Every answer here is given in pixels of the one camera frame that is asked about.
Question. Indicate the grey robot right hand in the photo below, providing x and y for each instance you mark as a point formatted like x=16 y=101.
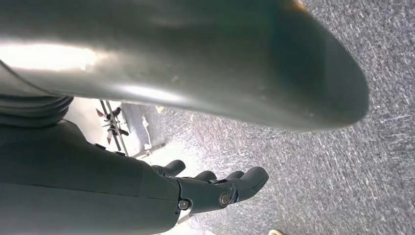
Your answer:
x=81 y=188

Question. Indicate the metal tube stand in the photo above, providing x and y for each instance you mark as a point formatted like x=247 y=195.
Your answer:
x=115 y=126

